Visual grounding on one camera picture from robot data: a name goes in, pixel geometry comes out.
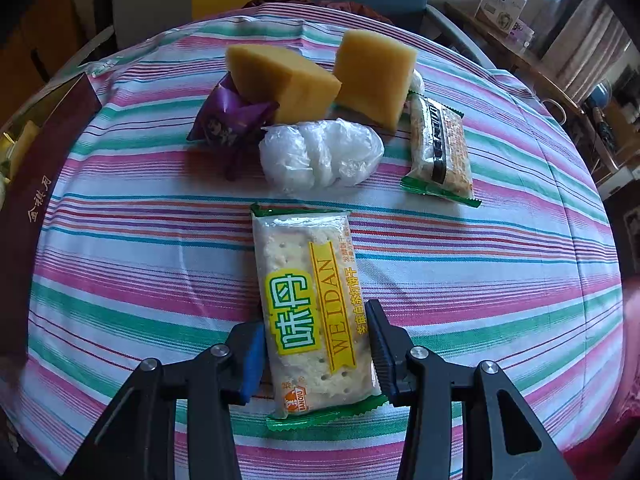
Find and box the striped pink green bedsheet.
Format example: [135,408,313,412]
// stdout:
[0,2,626,480]

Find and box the yellow sponge block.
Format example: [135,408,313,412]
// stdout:
[225,44,343,126]
[332,29,418,133]

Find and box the white plastic bag wad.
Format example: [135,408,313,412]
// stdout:
[259,117,385,194]

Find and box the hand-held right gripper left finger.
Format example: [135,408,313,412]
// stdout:
[67,321,266,480]

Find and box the small purple box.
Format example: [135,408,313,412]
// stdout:
[507,19,536,49]

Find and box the cracker packet yellow label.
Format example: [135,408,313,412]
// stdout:
[250,203,389,432]

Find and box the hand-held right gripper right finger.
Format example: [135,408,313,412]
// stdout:
[364,299,576,480]

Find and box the dark red cloth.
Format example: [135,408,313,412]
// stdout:
[245,0,396,23]

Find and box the wooden side table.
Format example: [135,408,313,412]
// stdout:
[445,2,621,171]

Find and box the purple snack wrapper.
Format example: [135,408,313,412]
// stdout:
[187,74,280,181]

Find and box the cracker packet black band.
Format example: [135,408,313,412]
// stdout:
[402,91,482,209]

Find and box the white plastic loop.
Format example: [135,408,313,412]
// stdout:
[542,100,569,127]

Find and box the wooden wardrobe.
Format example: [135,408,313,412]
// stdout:
[0,0,108,126]

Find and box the blue round object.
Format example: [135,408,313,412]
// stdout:
[585,80,614,111]

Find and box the striped beige curtain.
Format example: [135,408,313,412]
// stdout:
[542,0,632,106]

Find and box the gold tin box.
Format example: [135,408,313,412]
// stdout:
[0,72,103,386]

